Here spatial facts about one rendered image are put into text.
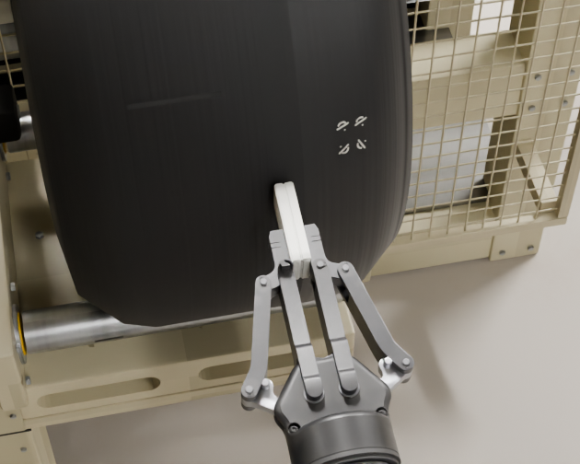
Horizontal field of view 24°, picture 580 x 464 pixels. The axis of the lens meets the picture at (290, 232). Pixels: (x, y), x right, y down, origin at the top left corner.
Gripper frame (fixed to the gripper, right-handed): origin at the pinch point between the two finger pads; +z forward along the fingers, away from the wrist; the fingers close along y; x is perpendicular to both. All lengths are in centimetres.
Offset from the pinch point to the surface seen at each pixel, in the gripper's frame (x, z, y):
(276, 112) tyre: -5.9, 6.9, -0.1
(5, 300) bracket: 31.0, 14.4, 25.2
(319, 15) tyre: -11.1, 11.4, -4.0
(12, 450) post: 68, 13, 30
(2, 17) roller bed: 40, 58, 23
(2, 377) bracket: 33.3, 7.3, 26.5
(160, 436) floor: 130, 36, 12
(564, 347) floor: 131, 39, -63
